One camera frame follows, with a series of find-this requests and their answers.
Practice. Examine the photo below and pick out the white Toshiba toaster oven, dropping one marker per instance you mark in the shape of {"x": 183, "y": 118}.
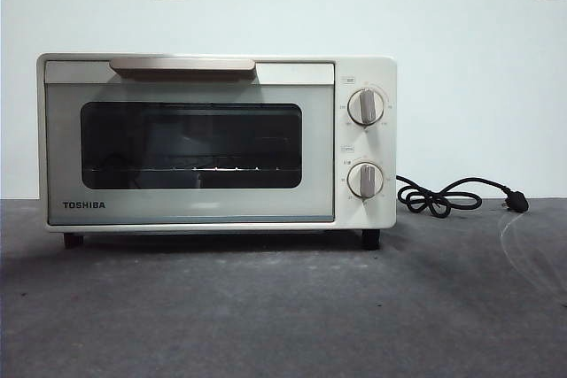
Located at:
{"x": 367, "y": 143}

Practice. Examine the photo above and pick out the beige round oven knob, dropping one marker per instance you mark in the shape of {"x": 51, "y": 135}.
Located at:
{"x": 366, "y": 107}
{"x": 366, "y": 181}

